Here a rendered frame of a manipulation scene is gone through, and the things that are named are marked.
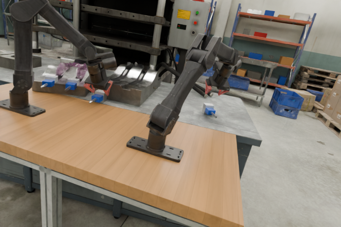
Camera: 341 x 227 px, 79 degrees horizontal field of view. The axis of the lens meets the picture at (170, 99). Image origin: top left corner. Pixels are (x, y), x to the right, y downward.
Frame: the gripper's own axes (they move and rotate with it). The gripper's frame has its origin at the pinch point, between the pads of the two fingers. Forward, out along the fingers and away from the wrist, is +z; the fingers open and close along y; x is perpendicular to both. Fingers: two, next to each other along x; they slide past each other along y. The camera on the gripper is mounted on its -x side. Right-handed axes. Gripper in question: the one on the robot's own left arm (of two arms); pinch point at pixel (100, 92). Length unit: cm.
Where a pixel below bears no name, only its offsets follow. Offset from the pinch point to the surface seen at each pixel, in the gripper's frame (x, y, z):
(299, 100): -242, -242, 192
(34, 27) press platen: -78, 106, 24
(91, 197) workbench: 33, 4, 67
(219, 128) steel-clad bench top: 3, -62, 4
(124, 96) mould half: -3.8, -10.9, 3.1
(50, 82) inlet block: 4.3, 23.2, -4.5
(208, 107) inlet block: -13, -56, 8
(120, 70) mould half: -29.9, 2.8, 10.0
